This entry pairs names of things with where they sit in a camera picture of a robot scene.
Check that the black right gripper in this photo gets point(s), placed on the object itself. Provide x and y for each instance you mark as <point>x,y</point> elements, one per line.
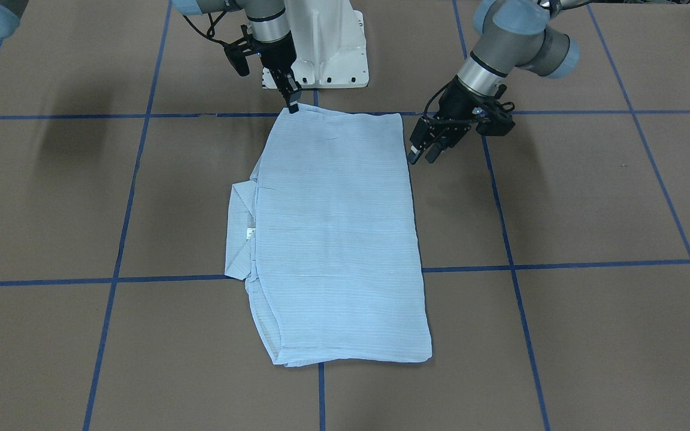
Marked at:
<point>277,55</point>

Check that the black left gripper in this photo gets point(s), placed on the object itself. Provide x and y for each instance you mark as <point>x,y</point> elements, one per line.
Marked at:
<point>456,103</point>

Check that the light blue button-up shirt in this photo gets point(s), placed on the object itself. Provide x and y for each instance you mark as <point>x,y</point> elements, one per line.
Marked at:
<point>323,235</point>

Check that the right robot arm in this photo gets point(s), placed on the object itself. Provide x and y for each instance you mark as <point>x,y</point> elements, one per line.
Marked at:
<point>267,34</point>

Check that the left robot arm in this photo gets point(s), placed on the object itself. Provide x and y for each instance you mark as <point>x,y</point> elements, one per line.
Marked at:
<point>513,34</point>

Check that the white pedestal column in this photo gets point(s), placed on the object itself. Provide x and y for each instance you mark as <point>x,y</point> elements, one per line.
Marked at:
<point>330,41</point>

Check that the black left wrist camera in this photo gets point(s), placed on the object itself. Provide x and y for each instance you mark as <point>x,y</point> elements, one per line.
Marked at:
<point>495,118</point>

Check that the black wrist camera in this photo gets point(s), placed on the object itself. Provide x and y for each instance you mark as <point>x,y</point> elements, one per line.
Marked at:
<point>495,118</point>
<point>237,53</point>

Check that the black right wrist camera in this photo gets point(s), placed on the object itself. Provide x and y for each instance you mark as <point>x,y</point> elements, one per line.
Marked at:
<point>237,53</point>

